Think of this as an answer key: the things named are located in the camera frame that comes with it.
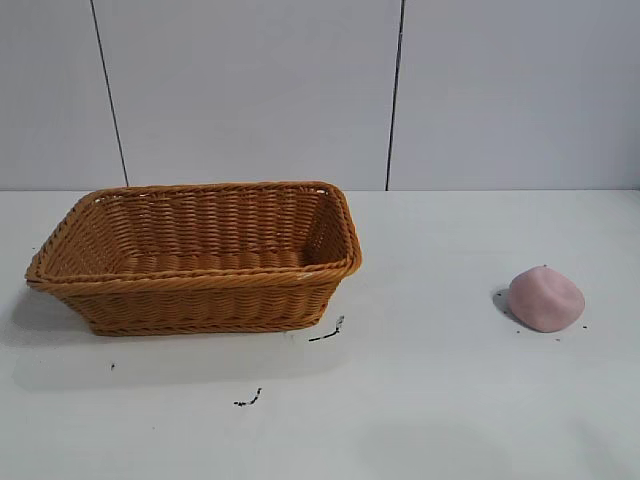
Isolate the brown wicker basket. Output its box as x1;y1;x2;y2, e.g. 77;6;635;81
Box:
24;180;364;337

